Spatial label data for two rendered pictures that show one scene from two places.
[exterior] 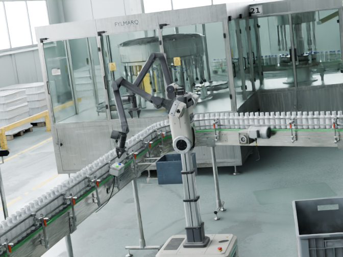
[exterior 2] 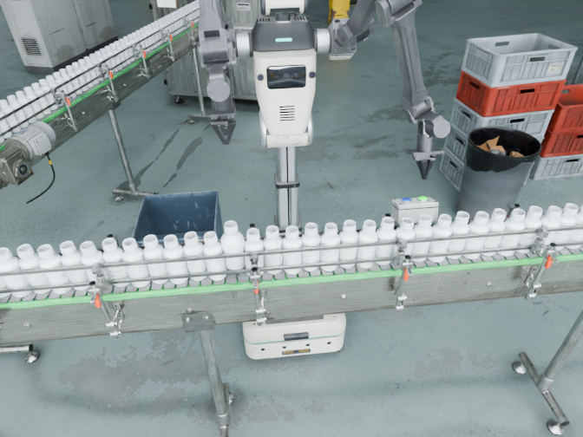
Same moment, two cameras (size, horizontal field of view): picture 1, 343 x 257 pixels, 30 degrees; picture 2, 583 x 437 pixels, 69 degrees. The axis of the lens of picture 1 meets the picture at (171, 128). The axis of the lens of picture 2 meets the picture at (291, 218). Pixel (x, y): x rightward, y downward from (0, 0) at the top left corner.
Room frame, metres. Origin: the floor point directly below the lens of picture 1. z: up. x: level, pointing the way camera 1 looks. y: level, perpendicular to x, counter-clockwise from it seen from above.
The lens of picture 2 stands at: (6.04, 1.42, 1.96)
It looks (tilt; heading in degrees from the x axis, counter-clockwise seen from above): 37 degrees down; 247
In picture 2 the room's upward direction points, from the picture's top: 1 degrees counter-clockwise
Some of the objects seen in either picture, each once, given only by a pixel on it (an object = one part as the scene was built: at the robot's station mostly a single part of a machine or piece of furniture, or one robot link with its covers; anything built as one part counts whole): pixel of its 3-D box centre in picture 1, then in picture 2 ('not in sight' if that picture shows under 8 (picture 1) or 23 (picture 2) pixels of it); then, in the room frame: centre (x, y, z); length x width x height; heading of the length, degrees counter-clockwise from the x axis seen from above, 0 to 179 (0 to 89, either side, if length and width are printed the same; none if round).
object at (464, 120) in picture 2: not in sight; (498, 117); (3.34, -0.81, 0.55); 0.61 x 0.41 x 0.22; 170
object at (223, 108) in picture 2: (133, 105); (221, 100); (5.78, 0.31, 1.51); 0.10 x 0.07 x 0.07; 73
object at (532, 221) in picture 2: (84, 180); (527, 229); (4.93, 0.73, 1.08); 0.06 x 0.06 x 0.17
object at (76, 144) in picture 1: (163, 86); not in sight; (10.22, 0.05, 1.18); 2.88 x 2.73 x 2.35; 73
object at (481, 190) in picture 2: not in sight; (491, 181); (3.75, -0.37, 0.32); 0.45 x 0.45 x 0.64
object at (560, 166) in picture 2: not in sight; (554, 154); (2.64, -0.70, 0.11); 0.61 x 0.41 x 0.22; 166
